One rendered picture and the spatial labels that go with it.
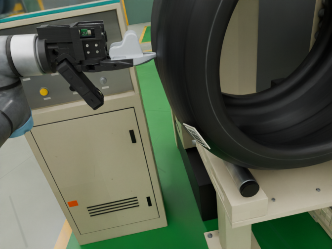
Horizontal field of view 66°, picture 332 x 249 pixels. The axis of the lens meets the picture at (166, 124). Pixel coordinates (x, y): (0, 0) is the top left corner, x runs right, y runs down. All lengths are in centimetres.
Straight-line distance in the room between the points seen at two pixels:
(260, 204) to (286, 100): 36
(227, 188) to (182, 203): 116
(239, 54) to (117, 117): 62
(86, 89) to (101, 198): 103
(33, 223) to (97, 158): 92
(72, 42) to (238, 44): 51
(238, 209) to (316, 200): 21
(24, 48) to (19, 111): 12
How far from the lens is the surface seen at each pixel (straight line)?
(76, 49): 50
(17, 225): 217
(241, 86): 90
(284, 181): 79
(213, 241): 161
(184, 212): 176
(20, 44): 53
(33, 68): 53
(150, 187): 146
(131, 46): 51
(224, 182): 68
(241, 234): 140
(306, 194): 77
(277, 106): 86
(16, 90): 57
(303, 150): 61
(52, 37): 52
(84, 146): 129
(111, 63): 49
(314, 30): 111
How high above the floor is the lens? 134
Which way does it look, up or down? 30 degrees down
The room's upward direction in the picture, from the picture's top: 10 degrees counter-clockwise
